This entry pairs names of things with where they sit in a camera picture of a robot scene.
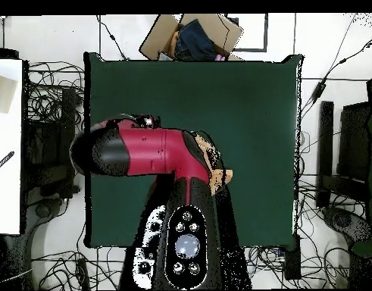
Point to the black equipment rack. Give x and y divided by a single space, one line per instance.
49 151

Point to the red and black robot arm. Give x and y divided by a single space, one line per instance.
149 151

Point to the white desk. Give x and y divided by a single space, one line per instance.
6 197

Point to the pink cloth item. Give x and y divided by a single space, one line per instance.
220 57

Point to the dark blue jeans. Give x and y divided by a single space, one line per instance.
194 39

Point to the black monitor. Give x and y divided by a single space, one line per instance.
353 142

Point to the beige box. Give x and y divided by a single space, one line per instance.
2 94

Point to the brown cardboard box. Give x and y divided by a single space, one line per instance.
158 39

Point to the dark green table cloth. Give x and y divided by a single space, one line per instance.
249 121

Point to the tan terry towel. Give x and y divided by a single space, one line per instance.
222 177

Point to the black upright stand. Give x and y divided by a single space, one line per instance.
325 151

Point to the black striped tool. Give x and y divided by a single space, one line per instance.
3 162

